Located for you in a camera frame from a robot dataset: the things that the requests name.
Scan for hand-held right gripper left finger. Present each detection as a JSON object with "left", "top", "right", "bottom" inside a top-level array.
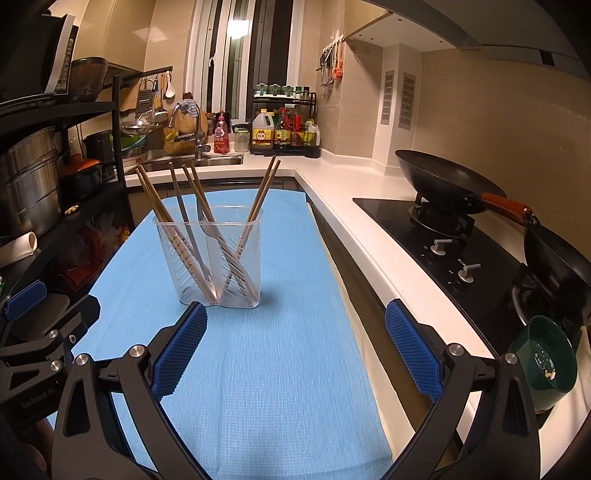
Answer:
[{"left": 51, "top": 302, "right": 209, "bottom": 480}]

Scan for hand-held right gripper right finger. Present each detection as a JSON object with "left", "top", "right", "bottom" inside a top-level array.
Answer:
[{"left": 385, "top": 299, "right": 541, "bottom": 480}]

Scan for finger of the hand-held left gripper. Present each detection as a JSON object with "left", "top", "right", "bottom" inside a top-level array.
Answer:
[
  {"left": 0, "top": 295, "right": 101, "bottom": 371},
  {"left": 4, "top": 280, "right": 48, "bottom": 321}
]

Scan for clear plastic cup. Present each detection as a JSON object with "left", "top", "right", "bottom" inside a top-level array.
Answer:
[{"left": 152, "top": 205, "right": 264, "bottom": 309}]

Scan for striped handle spoon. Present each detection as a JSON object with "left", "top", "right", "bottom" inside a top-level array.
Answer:
[{"left": 205, "top": 220, "right": 254, "bottom": 296}]

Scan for wooden chopstick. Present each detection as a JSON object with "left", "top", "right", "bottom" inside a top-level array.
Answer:
[
  {"left": 235, "top": 159, "right": 282, "bottom": 281},
  {"left": 167, "top": 162, "right": 209, "bottom": 285},
  {"left": 188, "top": 160, "right": 259, "bottom": 296},
  {"left": 140, "top": 165, "right": 221, "bottom": 299},
  {"left": 135, "top": 169, "right": 215, "bottom": 302},
  {"left": 181, "top": 165, "right": 254, "bottom": 298},
  {"left": 228, "top": 156, "right": 277, "bottom": 284}
]

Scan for white paper roll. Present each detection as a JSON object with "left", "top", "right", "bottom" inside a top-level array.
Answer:
[{"left": 0, "top": 231, "right": 38, "bottom": 268}]

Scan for blue table mat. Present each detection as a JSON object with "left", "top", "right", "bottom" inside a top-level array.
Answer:
[{"left": 46, "top": 189, "right": 393, "bottom": 480}]

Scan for steel stockpot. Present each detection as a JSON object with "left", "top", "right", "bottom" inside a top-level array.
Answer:
[{"left": 0, "top": 127, "right": 63, "bottom": 241}]

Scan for black gas stove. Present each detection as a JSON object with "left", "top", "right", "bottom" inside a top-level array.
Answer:
[{"left": 353, "top": 198, "right": 591, "bottom": 352}]

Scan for black pot with orange lid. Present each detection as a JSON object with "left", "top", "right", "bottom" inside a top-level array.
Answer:
[{"left": 58, "top": 157, "right": 103, "bottom": 201}]

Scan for green bowl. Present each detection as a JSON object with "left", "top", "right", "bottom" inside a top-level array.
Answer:
[{"left": 508, "top": 315, "right": 579, "bottom": 411}]

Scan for black frying pan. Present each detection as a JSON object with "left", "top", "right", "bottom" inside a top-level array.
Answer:
[{"left": 523, "top": 225, "right": 591, "bottom": 333}]

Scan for steel sink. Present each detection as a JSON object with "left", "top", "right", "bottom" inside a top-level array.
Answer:
[{"left": 124, "top": 154, "right": 245, "bottom": 174}]

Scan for black shelf rack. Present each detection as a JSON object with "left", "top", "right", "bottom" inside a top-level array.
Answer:
[{"left": 0, "top": 74, "right": 139, "bottom": 296}]

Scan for chrome faucet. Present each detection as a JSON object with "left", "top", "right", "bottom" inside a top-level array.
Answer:
[{"left": 168, "top": 102, "right": 208, "bottom": 160}]

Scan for red dish soap bottle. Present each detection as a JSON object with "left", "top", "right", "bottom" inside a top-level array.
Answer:
[{"left": 212, "top": 111, "right": 230, "bottom": 154}]

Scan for metal grater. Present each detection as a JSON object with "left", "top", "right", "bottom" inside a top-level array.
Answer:
[{"left": 136, "top": 79, "right": 155, "bottom": 116}]

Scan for dark bowl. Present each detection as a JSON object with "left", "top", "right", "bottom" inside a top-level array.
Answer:
[{"left": 69, "top": 56, "right": 109, "bottom": 102}]

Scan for yellow oil jug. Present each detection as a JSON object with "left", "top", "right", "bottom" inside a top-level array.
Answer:
[{"left": 252, "top": 109, "right": 276, "bottom": 149}]

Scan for black and white appliance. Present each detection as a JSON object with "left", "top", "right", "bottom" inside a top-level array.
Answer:
[{"left": 28, "top": 13, "right": 80, "bottom": 95}]

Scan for black spice rack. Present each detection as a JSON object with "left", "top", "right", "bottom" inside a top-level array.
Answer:
[{"left": 252, "top": 85, "right": 320, "bottom": 157}]

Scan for window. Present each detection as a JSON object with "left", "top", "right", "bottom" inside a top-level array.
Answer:
[{"left": 187, "top": 0, "right": 301, "bottom": 123}]

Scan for kitchen scissors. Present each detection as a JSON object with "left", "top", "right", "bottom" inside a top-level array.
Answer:
[{"left": 316, "top": 46, "right": 336, "bottom": 86}]

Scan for range hood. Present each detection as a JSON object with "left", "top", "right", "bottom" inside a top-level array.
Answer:
[{"left": 379, "top": 0, "right": 583, "bottom": 70}]

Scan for black wok with wooden handle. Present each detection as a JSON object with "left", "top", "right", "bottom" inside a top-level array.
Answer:
[{"left": 394, "top": 150, "right": 540, "bottom": 227}]

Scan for wall vent grille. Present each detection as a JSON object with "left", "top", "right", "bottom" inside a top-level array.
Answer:
[
  {"left": 398, "top": 72, "right": 416, "bottom": 130},
  {"left": 381, "top": 71, "right": 395, "bottom": 124}
]

